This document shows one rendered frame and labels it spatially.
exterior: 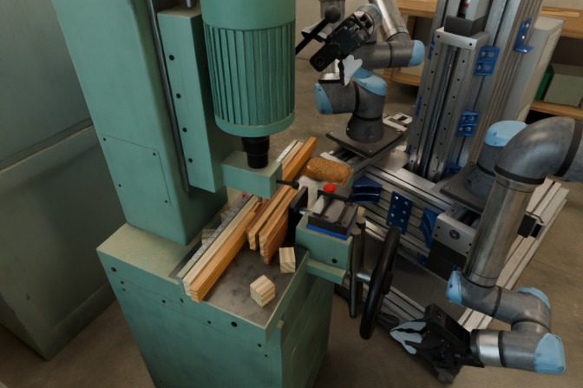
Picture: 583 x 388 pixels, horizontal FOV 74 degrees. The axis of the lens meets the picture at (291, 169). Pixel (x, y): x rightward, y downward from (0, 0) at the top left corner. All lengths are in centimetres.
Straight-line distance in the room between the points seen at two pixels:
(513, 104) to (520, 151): 84
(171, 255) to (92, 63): 52
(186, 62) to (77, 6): 23
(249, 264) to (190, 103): 39
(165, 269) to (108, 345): 95
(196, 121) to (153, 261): 43
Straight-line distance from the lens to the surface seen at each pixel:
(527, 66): 165
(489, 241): 96
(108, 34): 89
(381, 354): 187
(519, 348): 100
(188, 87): 85
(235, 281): 91
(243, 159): 96
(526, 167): 88
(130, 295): 129
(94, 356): 201
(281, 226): 93
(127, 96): 93
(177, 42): 82
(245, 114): 78
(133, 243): 120
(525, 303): 106
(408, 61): 121
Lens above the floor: 161
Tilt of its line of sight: 36 degrees down
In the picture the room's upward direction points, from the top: straight up
